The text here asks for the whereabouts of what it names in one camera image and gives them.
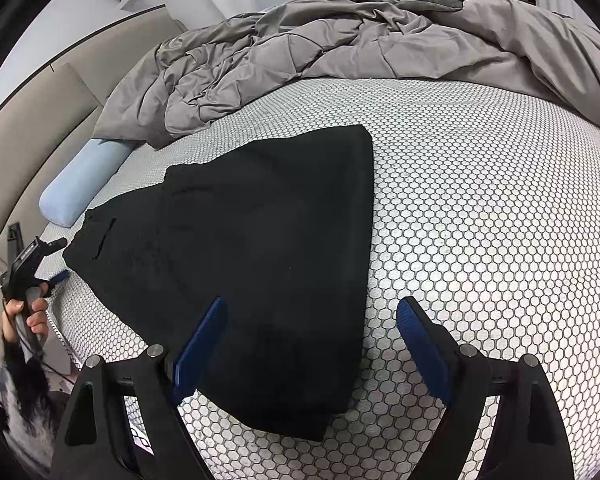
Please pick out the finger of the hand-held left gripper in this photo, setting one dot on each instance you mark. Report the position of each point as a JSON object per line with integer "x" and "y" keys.
{"x": 54, "y": 245}
{"x": 60, "y": 276}

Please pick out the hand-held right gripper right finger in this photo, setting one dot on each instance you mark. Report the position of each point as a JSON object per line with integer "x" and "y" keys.
{"x": 422, "y": 345}

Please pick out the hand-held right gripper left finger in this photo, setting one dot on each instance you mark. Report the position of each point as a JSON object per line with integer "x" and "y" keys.
{"x": 200, "y": 350}

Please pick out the black pants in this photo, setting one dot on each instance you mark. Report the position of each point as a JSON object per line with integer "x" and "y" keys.
{"x": 255, "y": 260}

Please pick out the person's left forearm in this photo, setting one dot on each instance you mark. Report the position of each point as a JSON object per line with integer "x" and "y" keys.
{"x": 27, "y": 385}

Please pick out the person's left hand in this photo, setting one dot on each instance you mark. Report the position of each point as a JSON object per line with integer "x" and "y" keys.
{"x": 35, "y": 312}

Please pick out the light blue pillow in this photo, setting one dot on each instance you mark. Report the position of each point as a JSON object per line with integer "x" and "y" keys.
{"x": 80, "y": 180}

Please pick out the beige padded headboard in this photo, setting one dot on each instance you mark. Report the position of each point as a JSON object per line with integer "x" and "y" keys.
{"x": 30, "y": 125}

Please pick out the honeycomb patterned white mattress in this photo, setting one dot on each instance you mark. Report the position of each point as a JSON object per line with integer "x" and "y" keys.
{"x": 480, "y": 210}

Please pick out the grey quilted comforter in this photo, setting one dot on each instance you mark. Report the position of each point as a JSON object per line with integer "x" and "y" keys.
{"x": 330, "y": 50}

